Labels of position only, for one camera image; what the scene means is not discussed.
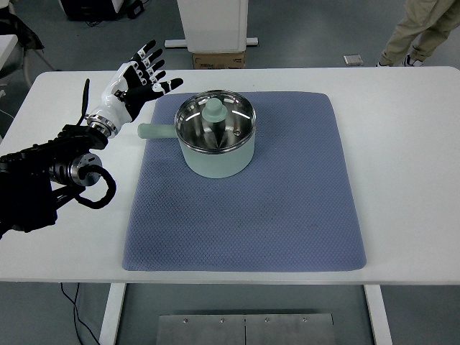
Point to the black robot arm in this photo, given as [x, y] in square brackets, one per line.
[28, 179]

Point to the white pedestal stand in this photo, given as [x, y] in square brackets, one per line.
[215, 25]

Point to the small black box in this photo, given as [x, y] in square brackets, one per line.
[135, 10]

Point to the glass lid green knob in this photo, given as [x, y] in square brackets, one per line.
[213, 111]

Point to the brown cardboard box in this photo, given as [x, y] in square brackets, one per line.
[219, 60]

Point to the person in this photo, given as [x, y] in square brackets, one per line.
[424, 25]

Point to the black equipment case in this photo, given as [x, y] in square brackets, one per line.
[90, 9]

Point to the grey metal plate with screws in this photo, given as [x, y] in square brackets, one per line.
[215, 330]

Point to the blue textured mat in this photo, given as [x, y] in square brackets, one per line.
[287, 215]

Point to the small grey floor plate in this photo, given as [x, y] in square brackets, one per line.
[353, 60]

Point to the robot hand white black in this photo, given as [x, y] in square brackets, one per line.
[115, 98]

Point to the black cloth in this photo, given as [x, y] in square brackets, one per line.
[25, 34]

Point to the white table leg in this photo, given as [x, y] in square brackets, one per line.
[379, 316]
[112, 312]

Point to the white furniture piece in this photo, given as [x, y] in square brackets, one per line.
[7, 48]

